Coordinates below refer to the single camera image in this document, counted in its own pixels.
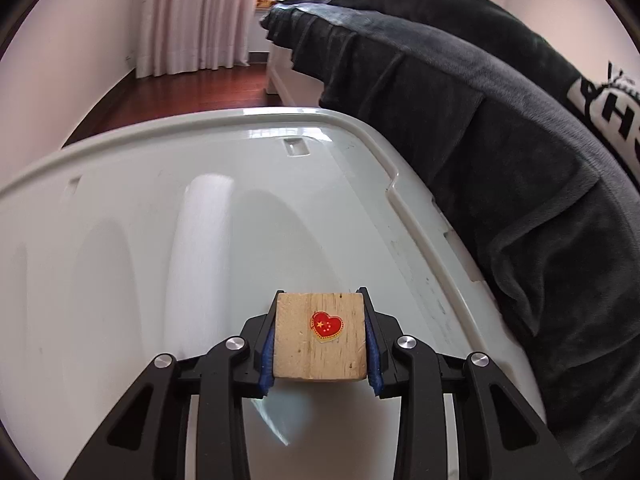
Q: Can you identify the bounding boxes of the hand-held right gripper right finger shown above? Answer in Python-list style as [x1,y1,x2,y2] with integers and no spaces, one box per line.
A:
[356,286,581,480]

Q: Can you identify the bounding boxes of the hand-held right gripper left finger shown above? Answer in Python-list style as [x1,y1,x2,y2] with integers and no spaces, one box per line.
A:
[65,289,287,480]

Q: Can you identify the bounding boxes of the wooden block with heart sticker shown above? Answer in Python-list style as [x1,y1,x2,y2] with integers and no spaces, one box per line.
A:
[272,292,370,385]

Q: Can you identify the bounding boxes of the white plastic storage box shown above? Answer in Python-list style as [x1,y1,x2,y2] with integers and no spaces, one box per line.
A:
[0,106,548,480]

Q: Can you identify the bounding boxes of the dark grey blanket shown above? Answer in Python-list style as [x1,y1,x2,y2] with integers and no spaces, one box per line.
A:
[260,2,640,476]

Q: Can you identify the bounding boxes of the pink curtain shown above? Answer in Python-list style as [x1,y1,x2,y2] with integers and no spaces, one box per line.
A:
[135,0,263,79]

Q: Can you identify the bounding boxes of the black printed blanket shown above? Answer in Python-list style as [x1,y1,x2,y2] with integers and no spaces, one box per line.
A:
[335,0,640,186]

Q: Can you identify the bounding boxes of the white bed frame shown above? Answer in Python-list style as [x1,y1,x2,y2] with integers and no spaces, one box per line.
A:
[265,7,326,109]

